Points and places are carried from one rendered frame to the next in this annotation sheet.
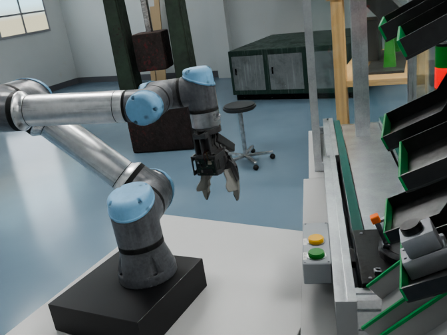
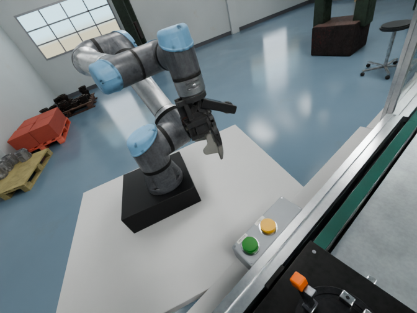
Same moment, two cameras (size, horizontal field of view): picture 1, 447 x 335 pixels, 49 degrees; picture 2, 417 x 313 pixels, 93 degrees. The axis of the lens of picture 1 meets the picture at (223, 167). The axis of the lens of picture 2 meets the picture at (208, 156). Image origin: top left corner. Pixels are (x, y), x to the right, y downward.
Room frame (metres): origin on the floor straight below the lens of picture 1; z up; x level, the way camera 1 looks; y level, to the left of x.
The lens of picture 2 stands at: (0.87, -0.37, 1.47)
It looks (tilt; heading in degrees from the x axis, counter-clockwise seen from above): 38 degrees down; 51
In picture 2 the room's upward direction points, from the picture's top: 20 degrees counter-clockwise
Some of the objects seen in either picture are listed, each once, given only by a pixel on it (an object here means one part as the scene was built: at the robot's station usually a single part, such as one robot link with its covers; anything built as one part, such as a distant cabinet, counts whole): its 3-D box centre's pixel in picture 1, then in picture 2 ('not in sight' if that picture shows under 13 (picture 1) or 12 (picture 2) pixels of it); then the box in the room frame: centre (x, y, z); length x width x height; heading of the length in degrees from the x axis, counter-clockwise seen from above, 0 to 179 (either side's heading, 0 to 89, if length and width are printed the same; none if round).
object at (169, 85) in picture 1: (160, 96); (155, 57); (1.22, 0.13, 1.37); 0.11 x 0.11 x 0.08; 79
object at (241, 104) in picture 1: (240, 133); (388, 48); (4.42, -0.21, 0.29); 0.54 x 0.51 x 0.57; 141
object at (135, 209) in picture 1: (135, 213); (149, 146); (1.11, 0.24, 1.11); 0.13 x 0.12 x 0.14; 169
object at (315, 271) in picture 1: (316, 250); (269, 232); (1.11, -0.21, 0.93); 0.21 x 0.07 x 0.06; 168
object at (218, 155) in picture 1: (209, 150); (196, 114); (1.20, 0.03, 1.22); 0.09 x 0.08 x 0.12; 153
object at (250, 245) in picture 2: (316, 254); (250, 245); (1.04, -0.20, 0.96); 0.04 x 0.04 x 0.02
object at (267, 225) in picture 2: (316, 240); (267, 226); (1.11, -0.21, 0.96); 0.04 x 0.04 x 0.02
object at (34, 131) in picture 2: not in sight; (43, 130); (1.15, 5.00, 0.21); 1.23 x 0.89 x 0.43; 59
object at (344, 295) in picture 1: (337, 221); (328, 203); (1.28, -0.31, 0.91); 0.89 x 0.06 x 0.11; 168
